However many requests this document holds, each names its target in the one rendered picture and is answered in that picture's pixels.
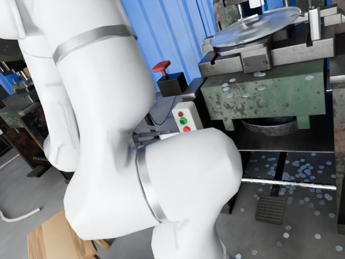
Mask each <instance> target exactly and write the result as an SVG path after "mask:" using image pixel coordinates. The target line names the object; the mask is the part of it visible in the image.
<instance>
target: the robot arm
mask: <svg viewBox="0 0 345 259"><path fill-rule="evenodd" d="M0 38H2V39H12V40H18V43H19V46H20V49H21V51H22V54H23V56H24V59H25V61H26V64H27V67H28V69H29V72H30V75H31V77H32V80H33V83H34V86H35V89H36V91H37V94H38V96H39V99H40V102H41V104H42V107H43V110H44V113H45V117H46V121H47V126H48V130H49V135H48V137H47V138H46V139H45V140H44V145H43V149H44V153H45V156H46V158H47V159H48V160H49V162H50V163H51V164H52V165H53V166H54V167H56V168H57V169H59V170H61V171H65V172H75V173H74V175H73V177H72V179H71V181H70V183H69V185H68V187H67V189H66V193H65V197H64V207H65V215H66V218H67V220H68V221H69V223H70V225H71V227H72V228H73V230H74V231H75V232H76V234H77V235H78V236H79V237H80V238H81V239H83V240H91V239H105V238H115V237H120V236H124V235H127V234H131V233H134V232H137V231H140V230H143V229H146V228H149V227H152V226H155V228H154V230H153V234H152V242H151V247H152V250H153V253H154V257H155V259H229V255H228V252H227V250H226V247H225V246H224V244H223V242H222V241H221V240H220V238H219V237H218V234H217V232H216V219H217V217H218V215H219V213H220V211H221V209H222V207H223V206H224V205H225V204H226V203H227V202H228V201H229V200H230V199H231V198H232V197H233V196H234V195H235V194H236V193H237V192H238V190H239V187H240V185H241V180H242V174H243V169H242V161H241V154H240V153H239V151H238V149H237V147H236V145H235V144H234V142H233V140H232V139H231V138H230V137H229V136H227V135H226V134H225V133H223V132H222V131H220V130H218V129H216V128H213V127H212V128H205V129H199V130H195V131H189V132H182V133H179V132H177V133H170V131H160V130H159V127H157V126H151V125H144V124H139V123H140V122H141V121H142V120H143V118H144V117H145V116H146V115H147V114H148V112H149V111H150V109H151V108H152V106H153V104H154V103H155V101H156V90H157V89H156V86H155V84H154V81H153V79H152V77H151V74H150V72H149V69H148V67H147V64H146V62H145V60H144V57H143V55H142V52H141V50H140V47H139V44H138V42H137V39H138V37H137V35H136V33H135V31H134V29H133V26H132V24H131V22H130V20H129V18H128V16H127V14H126V12H125V10H124V8H123V6H122V0H0ZM136 127H138V128H145V129H150V130H155V132H148V133H139V134H137V133H136V132H134V131H133V130H134V129H135V128H136ZM158 135H159V139H153V140H144V141H138V138H142V137H150V136H158ZM147 144H148V145H147ZM141 145H146V146H143V147H141V148H137V147H138V146H141Z"/></svg>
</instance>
